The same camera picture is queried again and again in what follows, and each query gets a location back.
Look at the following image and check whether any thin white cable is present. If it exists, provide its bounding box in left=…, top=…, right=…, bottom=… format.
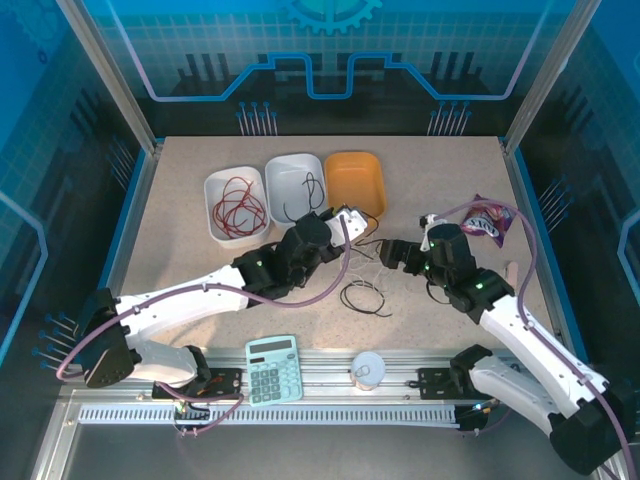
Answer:
left=344, top=238, right=401, bottom=294

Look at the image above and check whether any thin black cable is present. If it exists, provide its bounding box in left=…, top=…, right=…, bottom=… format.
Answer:
left=339, top=281, right=394, bottom=319
left=282, top=172, right=326, bottom=224

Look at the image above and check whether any orange plastic tray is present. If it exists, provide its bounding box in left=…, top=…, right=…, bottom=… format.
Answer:
left=323, top=151, right=388, bottom=224

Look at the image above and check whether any purple candy bag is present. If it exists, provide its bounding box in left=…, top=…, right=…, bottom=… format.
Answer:
left=459, top=193, right=517, bottom=250

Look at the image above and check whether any large white plastic tray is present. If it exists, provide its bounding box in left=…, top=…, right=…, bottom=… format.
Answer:
left=263, top=152, right=329, bottom=234

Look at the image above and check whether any small white plastic tray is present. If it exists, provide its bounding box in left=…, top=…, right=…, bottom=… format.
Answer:
left=203, top=166, right=271, bottom=250

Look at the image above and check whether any silver tin can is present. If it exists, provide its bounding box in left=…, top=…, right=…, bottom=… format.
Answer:
left=350, top=351, right=387, bottom=394

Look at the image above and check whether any light green calculator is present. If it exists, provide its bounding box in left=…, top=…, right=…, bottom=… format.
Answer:
left=243, top=333, right=305, bottom=407

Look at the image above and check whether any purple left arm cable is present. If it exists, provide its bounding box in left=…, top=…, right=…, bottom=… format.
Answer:
left=55, top=217, right=352, bottom=439

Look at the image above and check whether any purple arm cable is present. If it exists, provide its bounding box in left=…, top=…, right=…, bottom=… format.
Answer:
left=432, top=199, right=640, bottom=480
left=55, top=217, right=352, bottom=439

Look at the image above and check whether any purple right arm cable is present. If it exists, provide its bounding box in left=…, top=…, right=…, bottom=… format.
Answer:
left=432, top=199, right=640, bottom=480

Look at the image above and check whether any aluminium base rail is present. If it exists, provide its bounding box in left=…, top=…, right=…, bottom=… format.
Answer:
left=144, top=347, right=516, bottom=404

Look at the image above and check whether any black cable connector box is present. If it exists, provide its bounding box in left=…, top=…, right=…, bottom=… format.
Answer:
left=457, top=399, right=501, bottom=436
left=172, top=397, right=212, bottom=437

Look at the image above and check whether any white slotted cable duct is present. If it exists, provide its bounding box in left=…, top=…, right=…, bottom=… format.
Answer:
left=78, top=403, right=459, bottom=426

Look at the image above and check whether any aluminium frame post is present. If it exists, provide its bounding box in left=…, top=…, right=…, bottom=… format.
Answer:
left=501, top=0, right=602, bottom=154
left=53, top=0, right=164, bottom=154

